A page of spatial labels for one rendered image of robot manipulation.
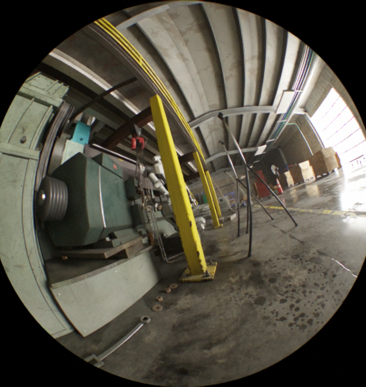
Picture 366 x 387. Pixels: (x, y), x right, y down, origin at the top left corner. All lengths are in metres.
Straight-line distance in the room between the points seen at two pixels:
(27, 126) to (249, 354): 1.29
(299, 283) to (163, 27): 5.66
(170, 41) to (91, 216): 5.29
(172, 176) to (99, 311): 0.88
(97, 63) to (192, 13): 4.26
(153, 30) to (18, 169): 4.97
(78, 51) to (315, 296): 2.29
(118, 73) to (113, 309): 1.99
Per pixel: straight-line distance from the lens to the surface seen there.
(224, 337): 0.50
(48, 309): 0.71
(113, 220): 0.64
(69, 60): 1.77
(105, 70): 1.69
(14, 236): 0.65
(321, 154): 6.31
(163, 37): 5.22
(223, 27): 5.71
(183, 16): 5.41
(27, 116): 0.98
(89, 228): 0.51
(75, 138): 1.67
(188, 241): 0.76
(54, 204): 0.59
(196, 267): 0.82
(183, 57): 5.54
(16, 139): 0.87
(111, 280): 0.66
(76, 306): 0.62
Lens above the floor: 0.44
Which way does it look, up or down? 10 degrees up
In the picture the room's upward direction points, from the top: 15 degrees counter-clockwise
